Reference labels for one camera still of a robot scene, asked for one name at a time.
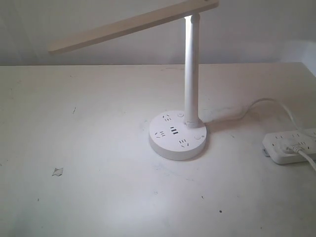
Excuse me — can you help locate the white lamp power cable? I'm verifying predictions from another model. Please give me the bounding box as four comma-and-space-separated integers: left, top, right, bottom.
201, 98, 316, 135

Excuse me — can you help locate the white power strip cable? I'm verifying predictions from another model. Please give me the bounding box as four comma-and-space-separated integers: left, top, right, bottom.
297, 148, 316, 171

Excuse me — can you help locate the small torn paper scrap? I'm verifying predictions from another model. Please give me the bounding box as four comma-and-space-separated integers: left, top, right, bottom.
52, 168, 64, 177

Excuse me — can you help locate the white desk lamp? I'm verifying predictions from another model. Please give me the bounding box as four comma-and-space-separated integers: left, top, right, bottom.
48, 0, 219, 161

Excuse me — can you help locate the white plug in strip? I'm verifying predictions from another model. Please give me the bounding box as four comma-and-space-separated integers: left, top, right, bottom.
280, 139, 303, 154

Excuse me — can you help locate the white power strip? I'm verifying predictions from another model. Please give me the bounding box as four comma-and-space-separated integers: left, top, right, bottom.
263, 128, 316, 168

